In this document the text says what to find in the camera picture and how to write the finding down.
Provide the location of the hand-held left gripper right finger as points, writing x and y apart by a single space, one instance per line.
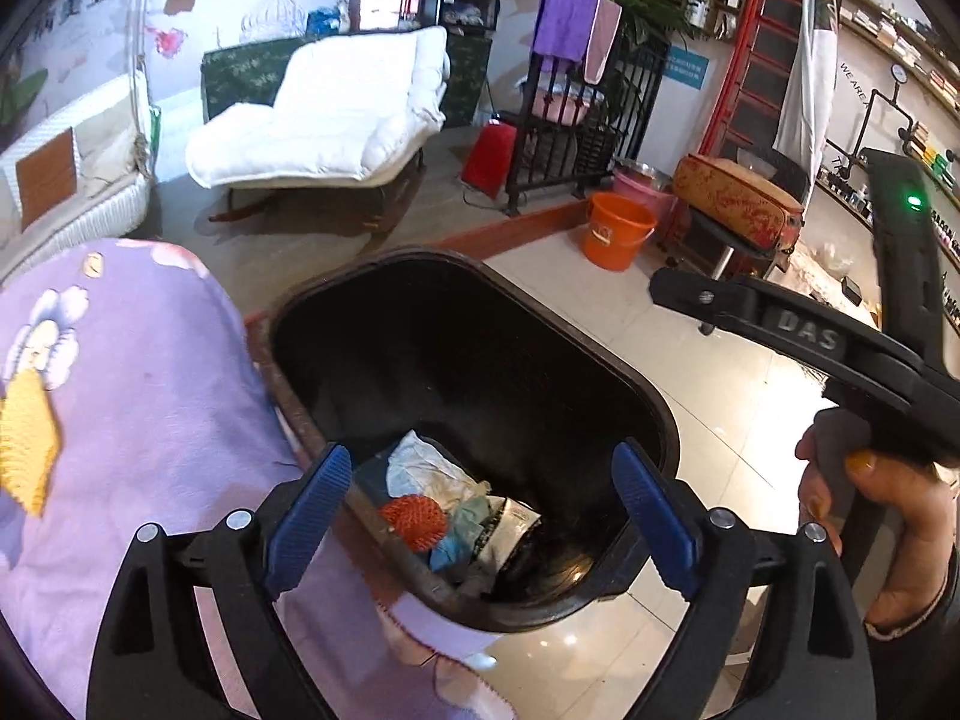
660 525

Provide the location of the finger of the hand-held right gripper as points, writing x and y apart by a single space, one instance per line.
705 298

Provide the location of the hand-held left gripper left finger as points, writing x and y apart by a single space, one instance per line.
311 517

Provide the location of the orange foam net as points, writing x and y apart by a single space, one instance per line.
412 521

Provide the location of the white tissue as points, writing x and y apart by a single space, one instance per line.
420 465

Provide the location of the blue face mask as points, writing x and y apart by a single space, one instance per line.
457 540

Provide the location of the green drink carton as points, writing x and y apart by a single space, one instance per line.
510 532

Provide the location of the black trash bin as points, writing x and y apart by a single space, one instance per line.
465 360

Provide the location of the yellow foam net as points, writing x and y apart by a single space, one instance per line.
30 442

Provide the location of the person's right forearm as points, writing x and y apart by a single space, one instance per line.
911 628

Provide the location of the person's right hand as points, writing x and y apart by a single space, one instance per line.
907 532

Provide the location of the brown patterned stool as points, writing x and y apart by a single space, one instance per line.
739 199

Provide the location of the orange bucket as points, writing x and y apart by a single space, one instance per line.
619 236

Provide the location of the pink bucket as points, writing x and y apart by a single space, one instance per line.
652 199

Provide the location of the metal basin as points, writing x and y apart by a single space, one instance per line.
641 169

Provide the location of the purple floral blanket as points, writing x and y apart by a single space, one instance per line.
150 427

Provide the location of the black iron rack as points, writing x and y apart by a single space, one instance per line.
637 112

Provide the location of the red ladder shelf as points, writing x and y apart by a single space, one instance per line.
761 82

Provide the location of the pink basin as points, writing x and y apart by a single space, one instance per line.
570 106

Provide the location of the red bag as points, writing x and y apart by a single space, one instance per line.
491 157

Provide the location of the white hanging cloth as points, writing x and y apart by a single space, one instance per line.
810 52

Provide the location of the pink towel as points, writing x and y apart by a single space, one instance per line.
604 37

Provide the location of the purple towel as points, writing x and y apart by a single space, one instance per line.
570 15

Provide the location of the white wicker swing seat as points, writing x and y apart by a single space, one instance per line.
112 195

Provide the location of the black display box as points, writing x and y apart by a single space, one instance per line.
461 7

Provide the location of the white padded rocking chair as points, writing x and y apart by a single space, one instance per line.
330 105

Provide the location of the beige cushion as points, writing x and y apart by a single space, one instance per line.
105 146

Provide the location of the brown cushion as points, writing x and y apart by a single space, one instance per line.
49 172

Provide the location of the green floral cabinet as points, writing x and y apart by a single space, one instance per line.
240 67

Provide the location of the blue bag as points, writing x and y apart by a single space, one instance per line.
326 22

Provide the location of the banana plant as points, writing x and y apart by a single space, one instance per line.
22 97

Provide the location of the blue wall sign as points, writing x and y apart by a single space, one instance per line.
688 69

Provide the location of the long wooden wall shelf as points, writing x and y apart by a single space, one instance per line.
900 37

